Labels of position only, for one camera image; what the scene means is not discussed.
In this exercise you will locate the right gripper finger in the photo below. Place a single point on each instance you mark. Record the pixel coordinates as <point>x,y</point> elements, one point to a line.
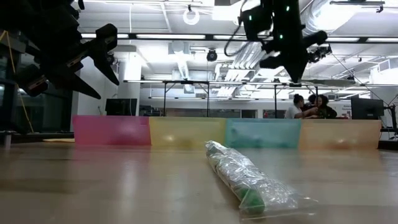
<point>271,63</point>
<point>297,70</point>

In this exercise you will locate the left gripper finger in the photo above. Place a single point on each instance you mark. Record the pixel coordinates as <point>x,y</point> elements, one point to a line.
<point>104,53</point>
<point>79,85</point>

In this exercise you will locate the green toothbrush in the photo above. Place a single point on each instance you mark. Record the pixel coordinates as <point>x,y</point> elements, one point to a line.
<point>245,183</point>

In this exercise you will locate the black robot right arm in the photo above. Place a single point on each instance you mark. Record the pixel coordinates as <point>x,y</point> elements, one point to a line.
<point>284,15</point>

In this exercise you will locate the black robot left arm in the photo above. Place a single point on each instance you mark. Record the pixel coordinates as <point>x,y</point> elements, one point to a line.
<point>37,18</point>

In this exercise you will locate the black ceiling spotlight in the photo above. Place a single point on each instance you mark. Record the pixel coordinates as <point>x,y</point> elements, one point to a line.
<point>211,55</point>
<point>111,59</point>

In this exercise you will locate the person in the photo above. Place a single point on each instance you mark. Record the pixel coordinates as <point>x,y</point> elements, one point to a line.
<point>311,99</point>
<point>293,110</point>
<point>325,109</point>

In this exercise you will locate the black monitor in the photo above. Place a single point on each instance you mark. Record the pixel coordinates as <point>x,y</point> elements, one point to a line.
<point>121,107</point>
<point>367,109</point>

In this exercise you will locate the pink translucent plastic bin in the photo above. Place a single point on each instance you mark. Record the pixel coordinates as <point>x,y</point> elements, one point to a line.
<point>109,129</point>

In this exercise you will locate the yellow flat plastic lid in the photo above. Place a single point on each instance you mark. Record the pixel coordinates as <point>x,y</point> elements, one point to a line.
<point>59,140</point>

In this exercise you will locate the black beam with light strips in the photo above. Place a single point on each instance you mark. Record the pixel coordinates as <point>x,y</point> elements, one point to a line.
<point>171,36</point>

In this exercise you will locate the green translucent plastic bin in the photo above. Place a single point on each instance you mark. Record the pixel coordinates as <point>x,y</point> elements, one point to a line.
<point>264,132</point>

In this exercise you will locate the orange translucent plastic bin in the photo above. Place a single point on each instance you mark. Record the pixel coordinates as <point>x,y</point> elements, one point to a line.
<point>339,132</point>

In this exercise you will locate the yellow translucent plastic bin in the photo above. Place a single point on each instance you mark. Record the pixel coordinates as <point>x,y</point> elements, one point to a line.
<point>186,130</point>

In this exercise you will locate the black equipment stand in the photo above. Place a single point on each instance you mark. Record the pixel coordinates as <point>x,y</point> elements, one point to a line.
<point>393,121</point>

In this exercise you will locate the black ceiling camera cluster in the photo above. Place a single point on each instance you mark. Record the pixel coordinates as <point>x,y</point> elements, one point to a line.
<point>320,53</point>

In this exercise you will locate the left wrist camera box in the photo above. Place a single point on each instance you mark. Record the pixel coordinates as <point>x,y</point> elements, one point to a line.
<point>31,82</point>

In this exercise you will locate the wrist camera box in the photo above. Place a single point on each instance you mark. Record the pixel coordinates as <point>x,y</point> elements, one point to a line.
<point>31,82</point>
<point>256,23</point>

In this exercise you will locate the black background metal frame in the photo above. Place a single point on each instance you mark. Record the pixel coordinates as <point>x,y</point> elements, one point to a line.
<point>275,102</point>

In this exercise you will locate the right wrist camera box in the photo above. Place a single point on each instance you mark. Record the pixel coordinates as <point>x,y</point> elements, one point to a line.
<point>256,23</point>

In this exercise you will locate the silver ventilation duct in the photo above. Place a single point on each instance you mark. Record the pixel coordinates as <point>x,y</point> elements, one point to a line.
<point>323,15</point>

